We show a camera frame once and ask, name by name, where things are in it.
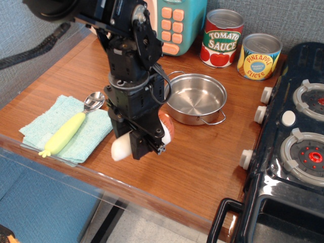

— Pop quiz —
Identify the black braided cable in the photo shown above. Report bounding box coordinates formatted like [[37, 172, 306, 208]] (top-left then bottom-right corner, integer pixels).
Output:
[[0, 22, 71, 70]]

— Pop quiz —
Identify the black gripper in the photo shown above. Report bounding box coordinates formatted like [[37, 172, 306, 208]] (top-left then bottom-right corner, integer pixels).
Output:
[[104, 73, 166, 160]]

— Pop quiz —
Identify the pineapple slices can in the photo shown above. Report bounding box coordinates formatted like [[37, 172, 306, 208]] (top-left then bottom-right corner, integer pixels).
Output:
[[237, 33, 282, 80]]

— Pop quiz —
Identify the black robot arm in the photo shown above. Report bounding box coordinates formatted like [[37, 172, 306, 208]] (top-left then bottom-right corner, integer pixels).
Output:
[[25, 1, 171, 161]]

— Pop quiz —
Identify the spoon with yellow handle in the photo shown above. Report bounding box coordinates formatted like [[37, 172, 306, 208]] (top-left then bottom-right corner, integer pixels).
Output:
[[38, 91, 105, 158]]

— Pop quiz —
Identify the tomato sauce can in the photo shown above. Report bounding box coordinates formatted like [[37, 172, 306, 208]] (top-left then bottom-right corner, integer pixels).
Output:
[[200, 9, 245, 68]]

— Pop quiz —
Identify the clear acrylic barrier panel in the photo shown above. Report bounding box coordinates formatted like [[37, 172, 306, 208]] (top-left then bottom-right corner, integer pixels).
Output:
[[1, 136, 207, 242]]

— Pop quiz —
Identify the orange object at corner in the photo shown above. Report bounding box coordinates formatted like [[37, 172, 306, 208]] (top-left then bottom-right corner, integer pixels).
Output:
[[0, 225, 20, 243]]

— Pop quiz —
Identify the teal toy microwave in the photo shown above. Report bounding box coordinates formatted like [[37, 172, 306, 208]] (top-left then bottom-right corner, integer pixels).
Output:
[[90, 0, 208, 57]]

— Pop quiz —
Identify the light blue rag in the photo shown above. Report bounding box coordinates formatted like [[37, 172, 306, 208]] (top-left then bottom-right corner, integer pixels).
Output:
[[19, 95, 112, 164]]

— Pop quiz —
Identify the white brown toy mushroom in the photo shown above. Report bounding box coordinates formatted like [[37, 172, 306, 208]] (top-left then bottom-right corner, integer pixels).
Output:
[[111, 111, 175, 161]]

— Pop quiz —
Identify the black toy stove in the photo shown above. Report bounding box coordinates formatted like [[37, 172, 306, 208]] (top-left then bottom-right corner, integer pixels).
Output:
[[208, 42, 323, 242]]

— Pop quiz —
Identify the silver metal pot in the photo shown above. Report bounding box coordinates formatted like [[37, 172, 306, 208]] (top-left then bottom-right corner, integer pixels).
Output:
[[165, 72, 227, 126]]

